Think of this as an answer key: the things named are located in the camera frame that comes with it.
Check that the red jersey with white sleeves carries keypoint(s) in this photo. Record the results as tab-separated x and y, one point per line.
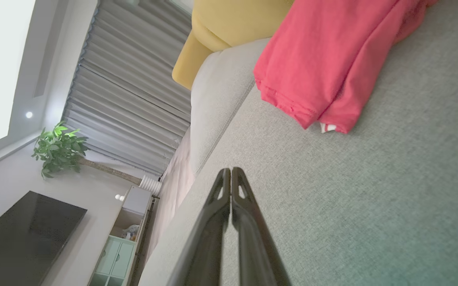
324	59

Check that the small white figurine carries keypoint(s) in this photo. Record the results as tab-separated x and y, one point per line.
119	197

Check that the white TV cabinet mint drawers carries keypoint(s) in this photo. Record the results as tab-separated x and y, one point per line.
121	254

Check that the white ribbed plant pot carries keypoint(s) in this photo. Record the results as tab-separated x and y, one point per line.
150	185

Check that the small toy in cabinet shelf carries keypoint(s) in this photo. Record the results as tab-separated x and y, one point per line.
132	232

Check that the yellow sofa backrest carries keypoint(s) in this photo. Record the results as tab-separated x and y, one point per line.
221	24

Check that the small grey sofa seat cushion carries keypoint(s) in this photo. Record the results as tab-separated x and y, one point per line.
221	99

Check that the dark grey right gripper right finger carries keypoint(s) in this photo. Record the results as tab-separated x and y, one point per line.
253	246

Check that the large grey sofa seat cushion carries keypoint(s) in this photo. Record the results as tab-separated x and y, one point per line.
372	198

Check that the grey pleated curtain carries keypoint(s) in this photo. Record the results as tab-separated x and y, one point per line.
133	79

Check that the round ceiling spotlight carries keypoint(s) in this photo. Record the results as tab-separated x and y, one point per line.
29	114

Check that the green potted plant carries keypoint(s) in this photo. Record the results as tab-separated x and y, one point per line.
60	149

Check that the black flat screen TV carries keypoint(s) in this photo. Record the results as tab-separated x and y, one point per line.
26	242

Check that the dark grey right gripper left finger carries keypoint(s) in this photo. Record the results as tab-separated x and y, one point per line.
209	238

